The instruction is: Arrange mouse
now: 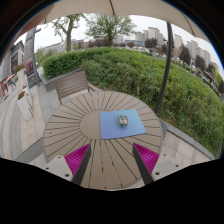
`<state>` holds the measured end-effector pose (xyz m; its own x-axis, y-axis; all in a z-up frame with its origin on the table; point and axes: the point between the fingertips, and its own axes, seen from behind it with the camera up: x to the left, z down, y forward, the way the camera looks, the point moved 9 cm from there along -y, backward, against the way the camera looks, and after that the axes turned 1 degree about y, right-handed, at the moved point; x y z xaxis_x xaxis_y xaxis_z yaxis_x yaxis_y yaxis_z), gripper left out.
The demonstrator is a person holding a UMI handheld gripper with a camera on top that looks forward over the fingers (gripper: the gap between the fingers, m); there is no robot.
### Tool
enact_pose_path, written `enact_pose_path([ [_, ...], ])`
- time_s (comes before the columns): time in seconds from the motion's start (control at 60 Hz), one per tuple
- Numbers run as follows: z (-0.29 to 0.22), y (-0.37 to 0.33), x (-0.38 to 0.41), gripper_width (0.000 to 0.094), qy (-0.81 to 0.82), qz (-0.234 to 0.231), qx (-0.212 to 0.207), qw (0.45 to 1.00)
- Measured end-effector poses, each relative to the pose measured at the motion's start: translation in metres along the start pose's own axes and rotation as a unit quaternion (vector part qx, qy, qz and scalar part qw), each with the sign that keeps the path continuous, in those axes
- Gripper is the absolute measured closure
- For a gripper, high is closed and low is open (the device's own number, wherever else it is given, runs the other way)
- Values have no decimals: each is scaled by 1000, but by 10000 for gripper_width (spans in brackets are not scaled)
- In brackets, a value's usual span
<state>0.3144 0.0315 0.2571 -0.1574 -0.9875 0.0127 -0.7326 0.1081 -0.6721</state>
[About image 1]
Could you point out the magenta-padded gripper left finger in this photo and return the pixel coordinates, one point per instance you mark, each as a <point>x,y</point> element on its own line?
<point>77,159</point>

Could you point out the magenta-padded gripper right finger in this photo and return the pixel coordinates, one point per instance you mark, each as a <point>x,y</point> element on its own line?
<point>146,159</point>

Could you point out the blue mouse pad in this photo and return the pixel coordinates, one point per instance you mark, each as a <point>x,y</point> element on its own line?
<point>111,126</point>

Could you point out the white planter with flowers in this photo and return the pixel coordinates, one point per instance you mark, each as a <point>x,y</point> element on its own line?
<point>25,106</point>
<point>20,76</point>

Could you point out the brown slatted outdoor chair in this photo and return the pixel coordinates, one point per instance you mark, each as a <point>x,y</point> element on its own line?
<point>71,84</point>

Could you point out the green hedge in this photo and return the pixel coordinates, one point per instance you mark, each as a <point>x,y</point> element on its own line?
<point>143,78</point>

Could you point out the dark curved umbrella pole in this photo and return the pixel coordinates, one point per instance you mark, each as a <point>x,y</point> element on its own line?
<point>168,63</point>

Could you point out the tall grey sign pillar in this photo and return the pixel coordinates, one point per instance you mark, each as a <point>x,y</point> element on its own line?
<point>30,56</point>

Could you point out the grey shopfront building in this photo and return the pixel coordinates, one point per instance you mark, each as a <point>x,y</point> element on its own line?
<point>10,66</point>

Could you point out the thin-crowned tree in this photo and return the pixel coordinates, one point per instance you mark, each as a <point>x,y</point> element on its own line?
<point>69,35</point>

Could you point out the distant high-rise buildings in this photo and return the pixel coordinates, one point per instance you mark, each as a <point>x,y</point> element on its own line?
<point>153,33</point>

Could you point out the dense-crowned tree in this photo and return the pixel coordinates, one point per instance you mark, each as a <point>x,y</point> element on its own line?
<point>110,26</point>

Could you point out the beige patio umbrella canopy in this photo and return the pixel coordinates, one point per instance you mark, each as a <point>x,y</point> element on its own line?
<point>100,6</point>

